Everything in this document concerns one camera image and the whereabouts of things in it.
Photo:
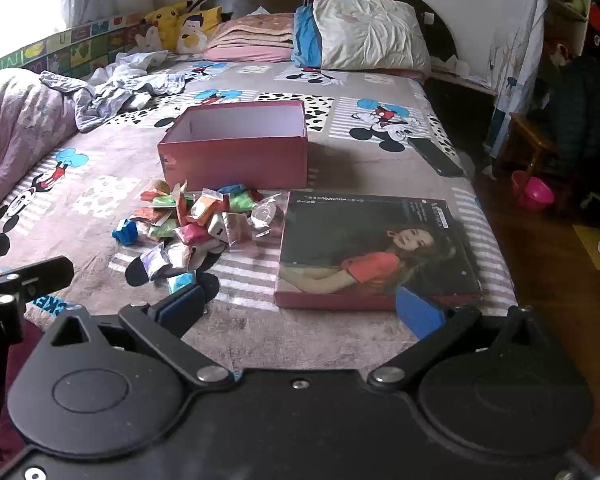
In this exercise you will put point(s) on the black remote control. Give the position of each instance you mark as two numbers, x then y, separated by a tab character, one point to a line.
437	157

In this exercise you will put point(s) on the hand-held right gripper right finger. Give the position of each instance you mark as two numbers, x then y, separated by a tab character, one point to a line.
420	312

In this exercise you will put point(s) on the folded beige dotted blanket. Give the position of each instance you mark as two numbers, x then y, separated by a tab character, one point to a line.
255	30

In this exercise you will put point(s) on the purple quilt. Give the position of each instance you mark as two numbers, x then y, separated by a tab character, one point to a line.
20	125

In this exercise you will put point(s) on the colourful foam bed bumper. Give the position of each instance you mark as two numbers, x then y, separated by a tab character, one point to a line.
80	47

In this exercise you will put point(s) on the cartoon mouse printed bed sheet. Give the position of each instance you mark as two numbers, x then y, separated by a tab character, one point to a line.
130	160

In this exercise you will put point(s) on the pink plastic basin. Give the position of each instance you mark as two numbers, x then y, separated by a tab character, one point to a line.
532	195

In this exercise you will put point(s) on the white pillow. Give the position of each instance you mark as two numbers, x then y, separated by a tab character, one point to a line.
370	35

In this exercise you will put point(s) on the wooden stool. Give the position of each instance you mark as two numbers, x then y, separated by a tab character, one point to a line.
527	135

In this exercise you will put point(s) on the printed green white curtain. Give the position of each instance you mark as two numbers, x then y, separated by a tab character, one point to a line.
517	60

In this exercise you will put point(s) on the crumpled grey clothes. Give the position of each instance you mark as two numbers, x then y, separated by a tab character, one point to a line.
125	85

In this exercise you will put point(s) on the clear tape roll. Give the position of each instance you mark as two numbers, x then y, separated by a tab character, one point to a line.
267	217

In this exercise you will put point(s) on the yellow mouse plush toy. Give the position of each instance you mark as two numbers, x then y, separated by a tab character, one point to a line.
162	20

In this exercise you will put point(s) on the pile of colourful clay packets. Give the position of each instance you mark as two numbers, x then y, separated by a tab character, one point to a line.
195	232

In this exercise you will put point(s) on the pink cardboard box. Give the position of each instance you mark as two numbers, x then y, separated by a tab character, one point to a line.
230	160

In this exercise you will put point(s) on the box lid with portrait print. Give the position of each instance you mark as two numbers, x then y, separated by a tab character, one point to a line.
370	250

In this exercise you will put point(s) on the dark padded jacket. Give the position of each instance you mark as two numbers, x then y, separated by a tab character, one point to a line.
585	110

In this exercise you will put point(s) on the folded pink blanket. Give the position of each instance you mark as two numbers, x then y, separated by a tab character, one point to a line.
250	54

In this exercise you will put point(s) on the yellow cartoon cushion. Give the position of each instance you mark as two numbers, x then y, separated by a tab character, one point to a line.
195	30

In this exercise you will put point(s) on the dark bedside cabinet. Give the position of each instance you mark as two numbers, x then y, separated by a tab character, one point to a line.
460	110

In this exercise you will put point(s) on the yellow paper sheet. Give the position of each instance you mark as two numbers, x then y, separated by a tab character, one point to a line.
590	247

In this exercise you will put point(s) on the person's maroon clothing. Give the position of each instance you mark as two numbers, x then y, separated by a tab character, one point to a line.
25	360

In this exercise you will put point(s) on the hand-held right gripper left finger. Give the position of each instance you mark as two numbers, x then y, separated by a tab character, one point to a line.
180	307

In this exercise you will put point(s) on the blue pillow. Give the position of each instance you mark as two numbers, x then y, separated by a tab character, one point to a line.
305	40

